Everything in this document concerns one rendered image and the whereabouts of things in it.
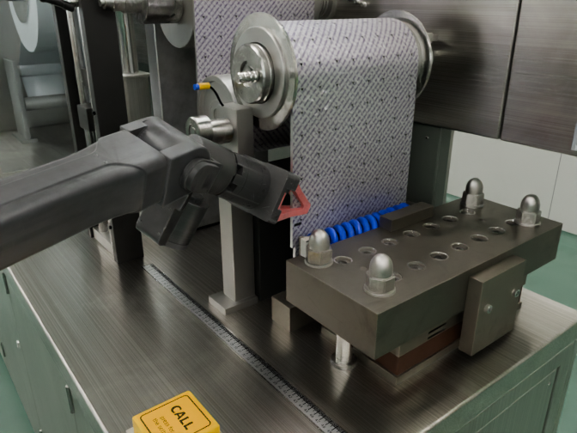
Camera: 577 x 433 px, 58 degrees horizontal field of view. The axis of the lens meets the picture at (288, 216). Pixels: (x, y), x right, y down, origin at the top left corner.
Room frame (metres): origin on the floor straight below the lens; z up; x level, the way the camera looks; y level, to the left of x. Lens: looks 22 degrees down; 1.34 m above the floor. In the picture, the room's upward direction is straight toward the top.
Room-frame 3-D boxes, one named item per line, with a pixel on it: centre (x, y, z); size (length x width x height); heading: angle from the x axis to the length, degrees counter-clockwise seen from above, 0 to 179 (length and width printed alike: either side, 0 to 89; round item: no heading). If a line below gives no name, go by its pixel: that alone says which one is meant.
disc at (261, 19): (0.70, 0.04, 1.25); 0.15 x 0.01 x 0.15; 38
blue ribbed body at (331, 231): (0.71, -0.11, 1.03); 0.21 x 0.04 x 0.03; 128
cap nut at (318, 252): (0.59, -0.04, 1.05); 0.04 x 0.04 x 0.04
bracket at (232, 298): (0.70, 0.09, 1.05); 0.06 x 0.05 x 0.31; 128
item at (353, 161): (0.73, -0.10, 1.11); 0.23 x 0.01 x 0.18; 128
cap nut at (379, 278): (0.53, -0.10, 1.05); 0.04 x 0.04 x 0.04
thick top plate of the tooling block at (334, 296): (0.66, -0.20, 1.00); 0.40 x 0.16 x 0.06; 128
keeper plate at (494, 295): (0.59, -0.27, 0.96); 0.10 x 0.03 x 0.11; 128
